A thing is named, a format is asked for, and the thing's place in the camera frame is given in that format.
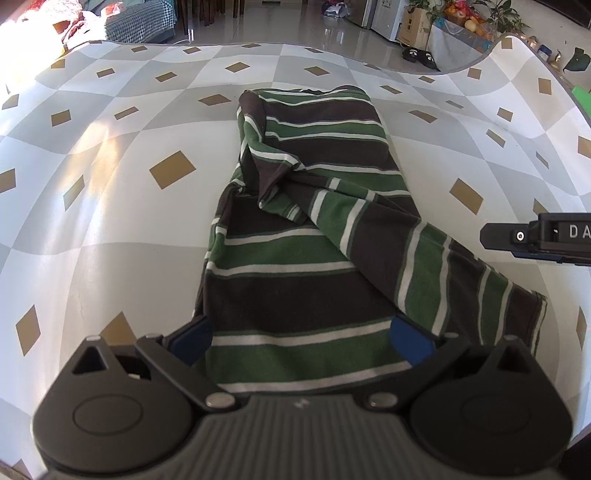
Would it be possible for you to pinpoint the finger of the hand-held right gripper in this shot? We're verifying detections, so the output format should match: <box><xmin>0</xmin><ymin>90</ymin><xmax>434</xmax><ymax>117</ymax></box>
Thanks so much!
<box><xmin>510</xmin><ymin>251</ymin><xmax>566</xmax><ymax>265</ymax></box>
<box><xmin>480</xmin><ymin>222</ymin><xmax>533</xmax><ymax>253</ymax></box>

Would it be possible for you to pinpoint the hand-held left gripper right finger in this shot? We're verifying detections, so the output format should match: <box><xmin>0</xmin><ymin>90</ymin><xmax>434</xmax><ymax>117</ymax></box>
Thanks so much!
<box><xmin>365</xmin><ymin>316</ymin><xmax>541</xmax><ymax>411</ymax></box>

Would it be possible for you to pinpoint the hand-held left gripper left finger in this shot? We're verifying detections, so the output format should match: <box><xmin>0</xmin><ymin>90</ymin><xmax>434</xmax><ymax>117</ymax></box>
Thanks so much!
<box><xmin>69</xmin><ymin>316</ymin><xmax>241</xmax><ymax>411</ymax></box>

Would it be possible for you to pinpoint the green brown striped t-shirt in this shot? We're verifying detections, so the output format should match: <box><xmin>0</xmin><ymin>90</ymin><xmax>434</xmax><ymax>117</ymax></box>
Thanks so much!
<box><xmin>194</xmin><ymin>84</ymin><xmax>548</xmax><ymax>395</ymax></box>

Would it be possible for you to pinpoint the green board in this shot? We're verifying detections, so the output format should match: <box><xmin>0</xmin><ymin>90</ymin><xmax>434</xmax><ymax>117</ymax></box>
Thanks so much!
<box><xmin>570</xmin><ymin>85</ymin><xmax>591</xmax><ymax>121</ymax></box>

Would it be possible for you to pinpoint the checkered diamond-pattern mat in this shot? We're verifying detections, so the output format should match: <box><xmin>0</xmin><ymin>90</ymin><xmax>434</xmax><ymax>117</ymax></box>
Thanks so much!
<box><xmin>0</xmin><ymin>33</ymin><xmax>591</xmax><ymax>476</ymax></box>

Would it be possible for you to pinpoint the dark green leaf-shaped object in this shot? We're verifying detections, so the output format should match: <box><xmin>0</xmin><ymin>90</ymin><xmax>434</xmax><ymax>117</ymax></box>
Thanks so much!
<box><xmin>561</xmin><ymin>46</ymin><xmax>591</xmax><ymax>73</ymax></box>

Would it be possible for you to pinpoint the clear-covered side table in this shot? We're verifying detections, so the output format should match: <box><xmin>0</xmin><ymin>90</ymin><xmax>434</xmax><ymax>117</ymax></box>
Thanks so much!
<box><xmin>427</xmin><ymin>23</ymin><xmax>504</xmax><ymax>72</ymax></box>

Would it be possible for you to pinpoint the potted plant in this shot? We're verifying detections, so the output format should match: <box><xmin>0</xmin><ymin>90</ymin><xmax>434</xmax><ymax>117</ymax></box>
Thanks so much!
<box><xmin>409</xmin><ymin>0</ymin><xmax>446</xmax><ymax>19</ymax></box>
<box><xmin>489</xmin><ymin>0</ymin><xmax>531</xmax><ymax>34</ymax></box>

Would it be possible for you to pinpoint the pile of fruit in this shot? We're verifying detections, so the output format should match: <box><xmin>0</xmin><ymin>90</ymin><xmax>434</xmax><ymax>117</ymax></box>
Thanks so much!
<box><xmin>445</xmin><ymin>0</ymin><xmax>497</xmax><ymax>38</ymax></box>

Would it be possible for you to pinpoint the cardboard box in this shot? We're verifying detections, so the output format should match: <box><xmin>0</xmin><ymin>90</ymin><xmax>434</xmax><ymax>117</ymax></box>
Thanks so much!
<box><xmin>399</xmin><ymin>7</ymin><xmax>432</xmax><ymax>47</ymax></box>

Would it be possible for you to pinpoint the white refrigerator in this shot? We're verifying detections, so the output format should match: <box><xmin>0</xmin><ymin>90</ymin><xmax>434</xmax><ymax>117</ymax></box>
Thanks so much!
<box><xmin>367</xmin><ymin>0</ymin><xmax>407</xmax><ymax>42</ymax></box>

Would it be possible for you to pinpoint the silver refrigerator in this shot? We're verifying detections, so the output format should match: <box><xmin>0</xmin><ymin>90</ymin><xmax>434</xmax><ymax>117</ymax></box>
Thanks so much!
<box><xmin>348</xmin><ymin>0</ymin><xmax>375</xmax><ymax>28</ymax></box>

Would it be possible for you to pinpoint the houndstooth blanket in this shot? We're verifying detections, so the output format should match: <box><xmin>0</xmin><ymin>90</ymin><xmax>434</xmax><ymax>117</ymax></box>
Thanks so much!
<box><xmin>105</xmin><ymin>0</ymin><xmax>178</xmax><ymax>42</ymax></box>

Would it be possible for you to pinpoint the red patterned cloth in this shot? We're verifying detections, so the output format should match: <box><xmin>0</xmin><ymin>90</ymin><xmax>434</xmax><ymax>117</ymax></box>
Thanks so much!
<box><xmin>18</xmin><ymin>0</ymin><xmax>100</xmax><ymax>44</ymax></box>

